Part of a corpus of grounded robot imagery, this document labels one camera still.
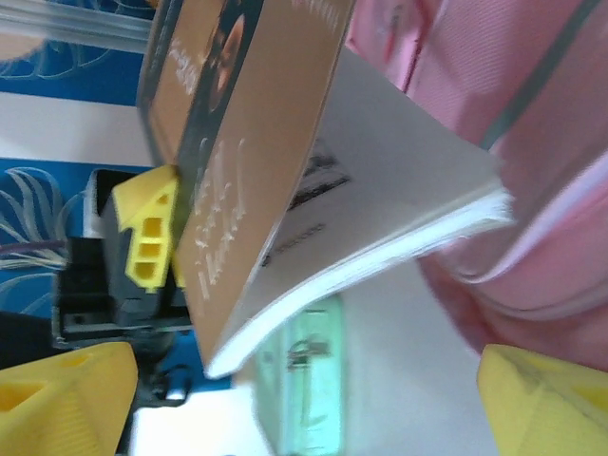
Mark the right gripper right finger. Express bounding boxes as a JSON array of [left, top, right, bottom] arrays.
[[476, 343, 608, 456]]

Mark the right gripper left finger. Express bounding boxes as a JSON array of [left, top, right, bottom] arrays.
[[0, 341, 140, 456]]

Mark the brown and gold book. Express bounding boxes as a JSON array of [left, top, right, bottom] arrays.
[[135, 0, 518, 381]]

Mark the pink backpack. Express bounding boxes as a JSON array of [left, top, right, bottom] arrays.
[[344, 0, 608, 372]]

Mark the mint green pencil case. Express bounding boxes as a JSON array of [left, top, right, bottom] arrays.
[[251, 294, 353, 456]]

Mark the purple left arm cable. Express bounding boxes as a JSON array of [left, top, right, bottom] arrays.
[[0, 238, 68, 254]]

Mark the aluminium left frame post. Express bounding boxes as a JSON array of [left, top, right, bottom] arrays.
[[0, 7, 161, 54]]

